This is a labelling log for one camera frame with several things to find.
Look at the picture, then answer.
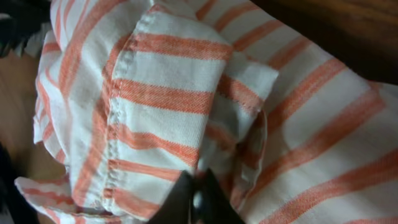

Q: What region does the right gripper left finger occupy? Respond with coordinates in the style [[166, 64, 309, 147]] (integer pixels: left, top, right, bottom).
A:
[[147, 171, 193, 224]]

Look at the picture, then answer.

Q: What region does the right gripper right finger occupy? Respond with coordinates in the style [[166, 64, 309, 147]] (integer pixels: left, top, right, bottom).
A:
[[194, 169, 244, 224]]

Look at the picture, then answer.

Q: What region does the red white striped shirt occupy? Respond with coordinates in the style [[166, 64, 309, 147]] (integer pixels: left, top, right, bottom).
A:
[[16, 0, 397, 223]]

